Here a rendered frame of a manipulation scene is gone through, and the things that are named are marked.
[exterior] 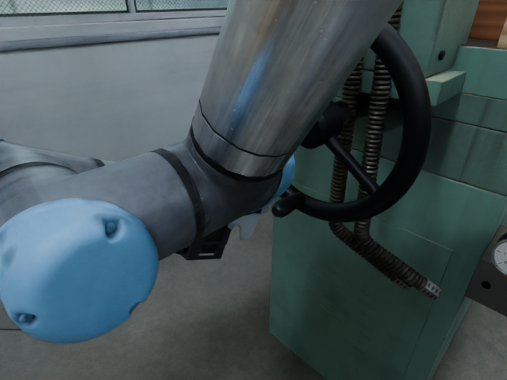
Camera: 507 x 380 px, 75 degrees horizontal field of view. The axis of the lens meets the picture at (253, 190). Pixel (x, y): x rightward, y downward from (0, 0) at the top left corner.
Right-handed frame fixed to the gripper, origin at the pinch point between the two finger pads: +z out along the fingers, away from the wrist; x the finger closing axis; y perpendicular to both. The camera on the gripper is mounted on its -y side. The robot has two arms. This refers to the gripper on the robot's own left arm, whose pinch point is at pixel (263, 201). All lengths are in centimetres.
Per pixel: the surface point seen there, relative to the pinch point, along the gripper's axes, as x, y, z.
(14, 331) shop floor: -81, 75, -2
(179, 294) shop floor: -57, 53, 41
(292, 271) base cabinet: -13.4, 20.9, 37.6
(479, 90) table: 17.7, -24.0, 14.5
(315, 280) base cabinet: -6.0, 19.7, 37.3
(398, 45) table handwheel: 14.1, -21.2, -5.1
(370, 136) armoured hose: 9.3, -13.5, 6.2
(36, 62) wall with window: -122, -11, -4
